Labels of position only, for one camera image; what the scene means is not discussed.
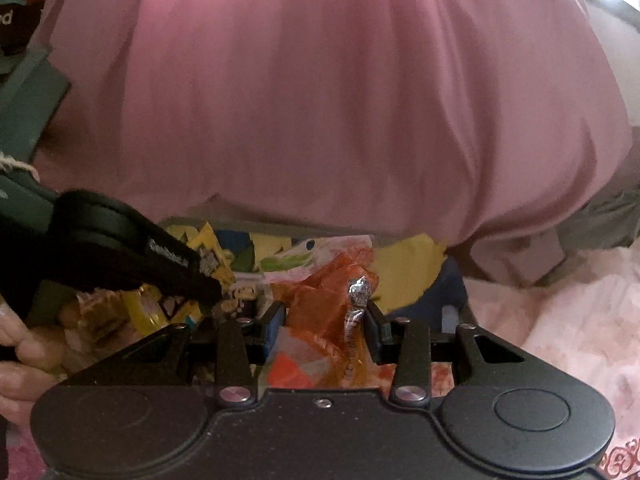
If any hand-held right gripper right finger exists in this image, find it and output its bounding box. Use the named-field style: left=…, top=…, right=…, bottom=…
left=365, top=300, right=568, bottom=408

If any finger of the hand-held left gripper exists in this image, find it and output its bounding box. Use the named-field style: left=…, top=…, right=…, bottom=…
left=134, top=226, right=224, bottom=307

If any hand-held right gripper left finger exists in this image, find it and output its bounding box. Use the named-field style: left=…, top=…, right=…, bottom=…
left=62, top=302, right=288, bottom=408

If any orange snack packet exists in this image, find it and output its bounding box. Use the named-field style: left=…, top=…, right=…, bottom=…
left=257, top=235, right=401, bottom=391

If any colourful printed cardboard box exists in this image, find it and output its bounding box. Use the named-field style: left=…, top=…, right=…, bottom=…
left=160, top=219, right=476, bottom=361

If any person's left hand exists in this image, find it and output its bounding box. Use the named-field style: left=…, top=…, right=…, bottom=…
left=0, top=296, right=71, bottom=428

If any yellow snack packet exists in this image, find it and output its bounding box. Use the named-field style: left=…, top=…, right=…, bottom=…
left=117, top=280, right=221, bottom=337

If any brown snack packet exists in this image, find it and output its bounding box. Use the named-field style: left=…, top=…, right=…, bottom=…
left=55, top=287, right=127, bottom=376

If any frayed twine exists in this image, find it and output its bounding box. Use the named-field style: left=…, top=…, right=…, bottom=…
left=0, top=150, right=42, bottom=184

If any grey-green cardboard panel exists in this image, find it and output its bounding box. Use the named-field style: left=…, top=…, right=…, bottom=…
left=0, top=42, right=72, bottom=163

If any pink floral bed sheet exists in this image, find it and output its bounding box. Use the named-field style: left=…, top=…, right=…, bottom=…
left=0, top=237, right=640, bottom=480

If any pink garment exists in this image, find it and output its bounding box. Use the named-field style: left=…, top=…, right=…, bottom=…
left=32, top=0, right=633, bottom=291

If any dark printed box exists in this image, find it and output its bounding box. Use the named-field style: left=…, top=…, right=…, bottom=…
left=0, top=0, right=57, bottom=57

